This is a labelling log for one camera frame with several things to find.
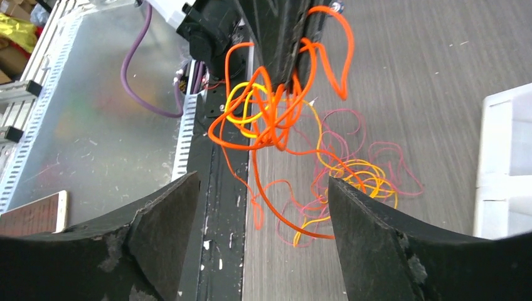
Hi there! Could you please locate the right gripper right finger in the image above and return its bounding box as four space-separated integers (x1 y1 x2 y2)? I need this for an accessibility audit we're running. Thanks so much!
328 177 531 300

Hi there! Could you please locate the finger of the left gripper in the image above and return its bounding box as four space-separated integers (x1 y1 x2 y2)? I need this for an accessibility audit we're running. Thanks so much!
235 0 309 89
297 0 332 83

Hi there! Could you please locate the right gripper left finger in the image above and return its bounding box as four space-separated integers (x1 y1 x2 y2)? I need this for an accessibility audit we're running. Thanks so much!
1 172 200 300

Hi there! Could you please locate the yellow cable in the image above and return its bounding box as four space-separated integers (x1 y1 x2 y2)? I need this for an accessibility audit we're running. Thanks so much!
224 82 399 248

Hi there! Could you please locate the orange cable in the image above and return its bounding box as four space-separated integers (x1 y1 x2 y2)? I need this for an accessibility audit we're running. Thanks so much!
208 6 368 241

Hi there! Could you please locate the pink cable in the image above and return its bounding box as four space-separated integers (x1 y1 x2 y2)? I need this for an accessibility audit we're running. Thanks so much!
275 108 425 248

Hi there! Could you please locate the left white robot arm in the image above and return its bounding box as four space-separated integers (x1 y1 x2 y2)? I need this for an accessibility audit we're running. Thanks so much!
149 0 331 92

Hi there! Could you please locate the white three-compartment tray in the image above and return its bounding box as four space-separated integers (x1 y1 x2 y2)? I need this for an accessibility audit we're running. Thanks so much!
473 84 531 240

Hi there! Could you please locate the white slotted cable duct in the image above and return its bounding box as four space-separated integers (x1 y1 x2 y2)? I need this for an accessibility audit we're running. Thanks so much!
171 60 197 181

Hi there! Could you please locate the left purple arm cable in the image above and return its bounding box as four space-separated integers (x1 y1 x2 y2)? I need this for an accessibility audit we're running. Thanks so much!
120 3 205 119

